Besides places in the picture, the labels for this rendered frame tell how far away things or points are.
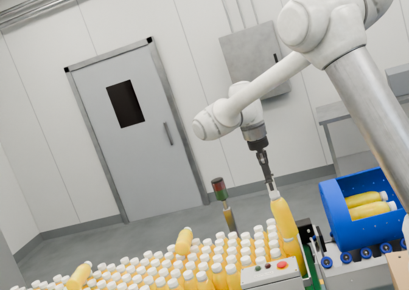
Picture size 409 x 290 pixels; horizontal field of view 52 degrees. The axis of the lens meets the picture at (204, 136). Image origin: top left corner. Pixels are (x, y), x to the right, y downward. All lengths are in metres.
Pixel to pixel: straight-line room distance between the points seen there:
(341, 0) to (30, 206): 5.99
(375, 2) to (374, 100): 0.25
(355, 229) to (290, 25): 0.93
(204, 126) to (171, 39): 3.82
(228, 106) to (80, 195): 4.93
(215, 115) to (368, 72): 0.55
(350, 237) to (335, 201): 0.14
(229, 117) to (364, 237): 0.70
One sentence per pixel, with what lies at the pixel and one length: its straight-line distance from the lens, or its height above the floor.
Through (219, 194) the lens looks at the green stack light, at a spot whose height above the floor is 1.19.
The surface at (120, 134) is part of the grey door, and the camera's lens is 5.51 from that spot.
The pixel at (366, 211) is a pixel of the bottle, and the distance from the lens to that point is 1.72.
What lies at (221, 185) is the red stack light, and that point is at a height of 1.23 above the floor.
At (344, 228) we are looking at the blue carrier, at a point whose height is 1.10.
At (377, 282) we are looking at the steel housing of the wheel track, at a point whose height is 0.85.
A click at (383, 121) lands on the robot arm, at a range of 0.97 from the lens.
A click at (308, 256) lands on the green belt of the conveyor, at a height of 0.89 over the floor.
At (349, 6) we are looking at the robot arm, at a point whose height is 1.86.
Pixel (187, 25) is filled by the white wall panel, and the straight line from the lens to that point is 5.08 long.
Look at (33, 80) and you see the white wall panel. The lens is 5.99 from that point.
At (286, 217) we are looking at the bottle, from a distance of 1.62.
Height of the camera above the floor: 1.87
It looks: 11 degrees down
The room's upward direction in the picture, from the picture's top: 19 degrees counter-clockwise
